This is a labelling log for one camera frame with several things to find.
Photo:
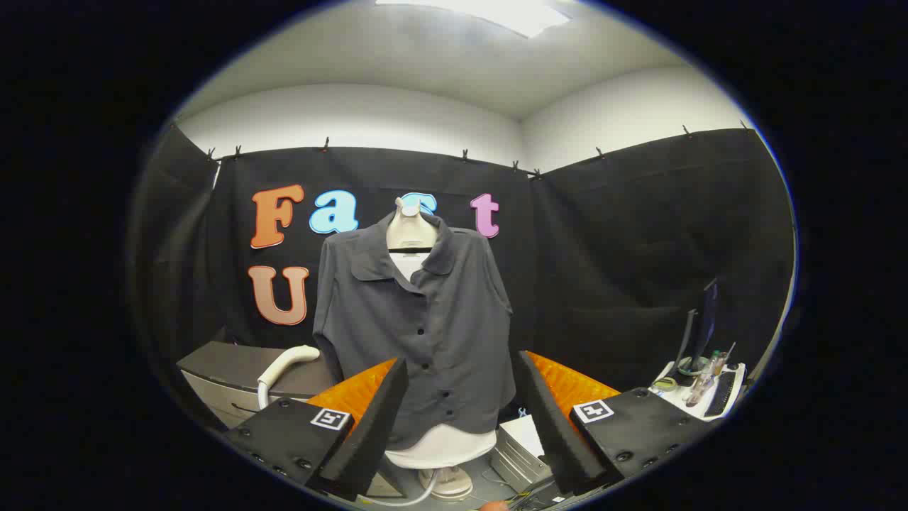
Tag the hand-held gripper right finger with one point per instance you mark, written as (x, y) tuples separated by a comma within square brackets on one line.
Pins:
[(550, 419)]

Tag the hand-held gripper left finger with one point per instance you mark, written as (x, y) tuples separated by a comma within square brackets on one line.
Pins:
[(376, 419)]

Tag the grey button-up shirt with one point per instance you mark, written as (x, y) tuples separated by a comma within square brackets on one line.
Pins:
[(440, 319)]

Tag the white storage box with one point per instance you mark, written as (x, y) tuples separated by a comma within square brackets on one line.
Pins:
[(521, 443)]

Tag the mannequin stand base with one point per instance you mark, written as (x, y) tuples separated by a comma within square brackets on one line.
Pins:
[(450, 484)]

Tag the yellowish tape roll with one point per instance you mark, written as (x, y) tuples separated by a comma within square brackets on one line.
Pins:
[(665, 384)]

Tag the grey drawer cabinet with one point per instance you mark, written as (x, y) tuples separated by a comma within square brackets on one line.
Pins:
[(234, 365)]

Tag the black keyboard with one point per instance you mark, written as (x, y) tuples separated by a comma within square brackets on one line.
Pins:
[(720, 394)]

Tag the black backdrop cloth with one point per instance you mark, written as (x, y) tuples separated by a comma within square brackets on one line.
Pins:
[(603, 248)]

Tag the dark computer monitor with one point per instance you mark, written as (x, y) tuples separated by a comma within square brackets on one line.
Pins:
[(706, 319)]

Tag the white mannequin torso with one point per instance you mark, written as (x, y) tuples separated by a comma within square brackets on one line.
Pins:
[(411, 231)]

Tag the row of black cloth clips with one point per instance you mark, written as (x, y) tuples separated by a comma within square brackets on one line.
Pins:
[(464, 154)]

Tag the ceiling light panel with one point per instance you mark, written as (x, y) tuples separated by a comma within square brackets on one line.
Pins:
[(496, 13)]

